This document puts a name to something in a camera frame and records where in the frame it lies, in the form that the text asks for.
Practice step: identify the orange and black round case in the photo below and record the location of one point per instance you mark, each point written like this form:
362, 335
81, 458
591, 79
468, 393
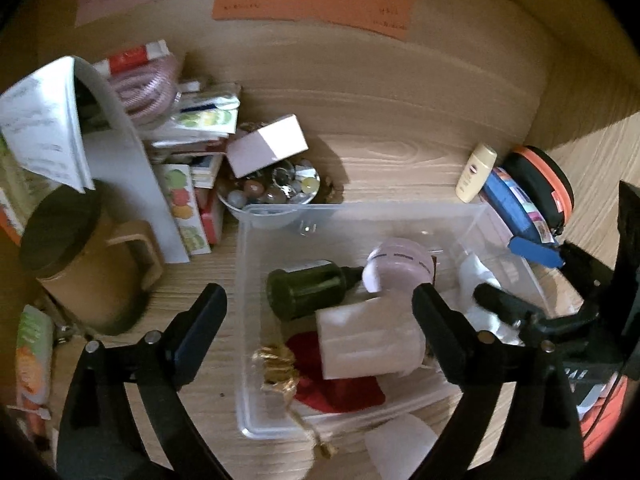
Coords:
547, 185

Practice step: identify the white paper piece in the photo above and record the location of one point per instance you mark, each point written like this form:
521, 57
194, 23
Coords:
400, 447

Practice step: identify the green and orange tissue pack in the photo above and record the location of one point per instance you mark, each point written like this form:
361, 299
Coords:
32, 360

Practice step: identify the green glass bottle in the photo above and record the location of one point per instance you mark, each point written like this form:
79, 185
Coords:
305, 287

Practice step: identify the white envelope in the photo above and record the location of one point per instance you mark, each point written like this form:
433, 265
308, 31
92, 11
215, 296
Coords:
135, 170

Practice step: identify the orange garment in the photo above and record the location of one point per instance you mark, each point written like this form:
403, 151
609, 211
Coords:
607, 420

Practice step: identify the clear plastic container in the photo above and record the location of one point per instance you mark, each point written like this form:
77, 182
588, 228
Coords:
255, 320

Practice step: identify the small metal keys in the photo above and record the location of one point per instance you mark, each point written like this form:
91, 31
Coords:
64, 334

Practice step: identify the pink round jar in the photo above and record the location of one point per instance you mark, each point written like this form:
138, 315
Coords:
400, 262

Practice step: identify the fruit print box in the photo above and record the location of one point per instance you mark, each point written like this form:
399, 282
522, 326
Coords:
182, 210

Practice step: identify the wooden desk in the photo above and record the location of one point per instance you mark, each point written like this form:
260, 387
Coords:
410, 160

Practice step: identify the red and white box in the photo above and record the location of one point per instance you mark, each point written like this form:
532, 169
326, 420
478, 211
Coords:
132, 57

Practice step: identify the white pig figurine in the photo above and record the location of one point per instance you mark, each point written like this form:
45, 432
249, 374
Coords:
475, 275

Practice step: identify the red pouch with gold trim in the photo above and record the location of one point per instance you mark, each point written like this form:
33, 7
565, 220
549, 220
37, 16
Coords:
335, 390

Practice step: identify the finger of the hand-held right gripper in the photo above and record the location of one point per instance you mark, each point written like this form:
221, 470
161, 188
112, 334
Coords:
505, 302
532, 252

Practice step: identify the small cream bottle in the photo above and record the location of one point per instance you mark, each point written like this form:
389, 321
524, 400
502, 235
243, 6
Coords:
475, 175

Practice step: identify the white plastic cup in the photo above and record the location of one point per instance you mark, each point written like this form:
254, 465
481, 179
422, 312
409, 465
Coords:
360, 345

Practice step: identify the printed white papers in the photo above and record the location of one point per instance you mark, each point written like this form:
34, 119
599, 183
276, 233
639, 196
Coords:
40, 125

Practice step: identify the pink and white small box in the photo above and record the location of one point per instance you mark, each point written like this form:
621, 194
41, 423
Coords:
265, 147

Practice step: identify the green fruit print packet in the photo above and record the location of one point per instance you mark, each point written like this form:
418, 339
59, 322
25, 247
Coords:
205, 115

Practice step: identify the brown ceramic mug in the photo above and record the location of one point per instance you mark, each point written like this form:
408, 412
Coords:
85, 270

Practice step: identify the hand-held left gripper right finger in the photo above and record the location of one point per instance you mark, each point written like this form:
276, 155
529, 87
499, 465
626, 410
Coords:
435, 330

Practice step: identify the glass bowl of marbles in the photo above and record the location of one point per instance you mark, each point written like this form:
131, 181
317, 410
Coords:
265, 195

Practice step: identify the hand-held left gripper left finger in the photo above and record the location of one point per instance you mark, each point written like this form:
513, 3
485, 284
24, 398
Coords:
200, 327

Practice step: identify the blue packet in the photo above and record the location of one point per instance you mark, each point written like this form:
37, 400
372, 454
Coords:
510, 200

